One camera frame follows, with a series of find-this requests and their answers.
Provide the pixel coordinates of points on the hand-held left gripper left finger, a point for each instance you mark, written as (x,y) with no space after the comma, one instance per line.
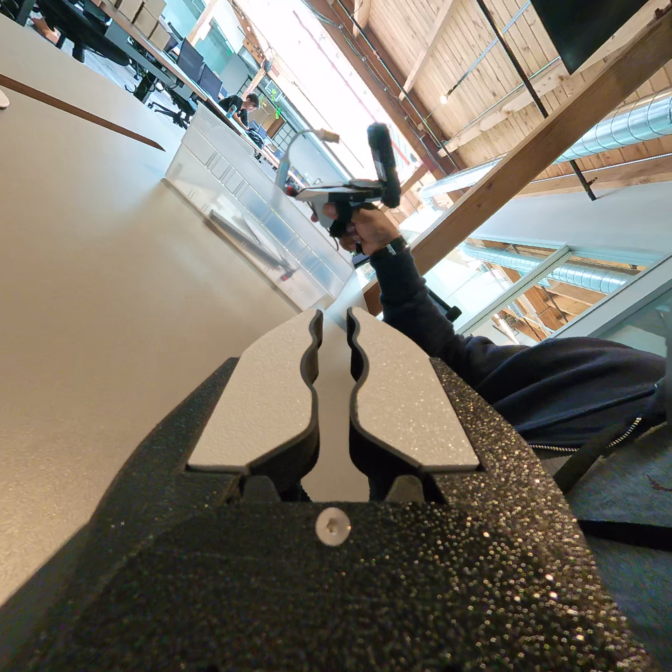
(252,409)

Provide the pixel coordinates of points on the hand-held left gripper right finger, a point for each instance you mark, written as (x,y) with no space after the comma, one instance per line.
(404,409)

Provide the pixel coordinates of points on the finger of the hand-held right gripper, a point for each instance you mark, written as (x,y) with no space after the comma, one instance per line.
(315,194)

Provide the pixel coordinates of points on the silver usb hub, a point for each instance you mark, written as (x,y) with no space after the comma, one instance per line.
(329,136)

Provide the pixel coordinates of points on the clear plastic bin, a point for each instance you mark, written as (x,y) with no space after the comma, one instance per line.
(225,173)

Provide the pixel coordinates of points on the person's right forearm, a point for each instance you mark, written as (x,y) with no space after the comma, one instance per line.
(409,304)

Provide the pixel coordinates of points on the person's right hand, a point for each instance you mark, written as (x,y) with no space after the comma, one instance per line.
(375,231)

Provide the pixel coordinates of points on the black wristwatch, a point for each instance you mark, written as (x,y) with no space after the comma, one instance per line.
(397,245)

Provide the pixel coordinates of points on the stack of cardboard boxes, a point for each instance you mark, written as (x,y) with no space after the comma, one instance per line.
(141,21)

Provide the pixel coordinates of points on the wooden post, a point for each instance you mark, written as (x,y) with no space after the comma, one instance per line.
(525,173)

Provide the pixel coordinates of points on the metal air duct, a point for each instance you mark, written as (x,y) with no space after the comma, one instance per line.
(619,126)
(577,273)

